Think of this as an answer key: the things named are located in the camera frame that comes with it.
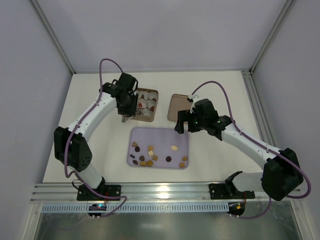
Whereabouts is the dark rose chocolate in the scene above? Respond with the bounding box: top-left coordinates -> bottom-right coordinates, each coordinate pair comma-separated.
165,156 -> 172,162

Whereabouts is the brown tin box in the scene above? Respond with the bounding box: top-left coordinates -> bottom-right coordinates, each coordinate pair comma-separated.
136,87 -> 159,123

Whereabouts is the left black mount plate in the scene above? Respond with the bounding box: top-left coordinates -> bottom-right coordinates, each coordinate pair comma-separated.
76,184 -> 121,201

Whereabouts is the white swirl oval chocolate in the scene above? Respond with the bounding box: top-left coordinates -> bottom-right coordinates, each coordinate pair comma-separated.
170,145 -> 178,151

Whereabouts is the caramel shell chocolate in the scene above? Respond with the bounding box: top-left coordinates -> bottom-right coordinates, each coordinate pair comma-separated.
146,160 -> 153,167

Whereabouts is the black mount plate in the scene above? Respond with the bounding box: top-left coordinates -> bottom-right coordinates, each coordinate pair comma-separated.
208,183 -> 230,200
76,184 -> 121,201

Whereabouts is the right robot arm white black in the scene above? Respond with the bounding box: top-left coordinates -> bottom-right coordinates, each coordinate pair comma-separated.
174,98 -> 304,201

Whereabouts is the purple plastic tray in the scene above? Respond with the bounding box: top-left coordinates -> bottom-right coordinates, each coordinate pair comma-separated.
126,127 -> 189,170

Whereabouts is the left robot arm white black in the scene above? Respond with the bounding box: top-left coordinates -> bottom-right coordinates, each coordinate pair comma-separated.
54,72 -> 138,201

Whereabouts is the right black mount plate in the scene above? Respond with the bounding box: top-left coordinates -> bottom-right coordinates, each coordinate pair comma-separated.
208,183 -> 230,200

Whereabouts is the brown tin lid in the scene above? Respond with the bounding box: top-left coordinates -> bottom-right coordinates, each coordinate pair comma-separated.
167,94 -> 192,122

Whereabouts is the white slotted cable duct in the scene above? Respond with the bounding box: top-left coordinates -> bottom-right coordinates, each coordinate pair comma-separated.
41,202 -> 229,214

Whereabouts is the aluminium rail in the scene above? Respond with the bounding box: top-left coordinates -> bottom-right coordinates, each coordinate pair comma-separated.
31,181 -> 261,202

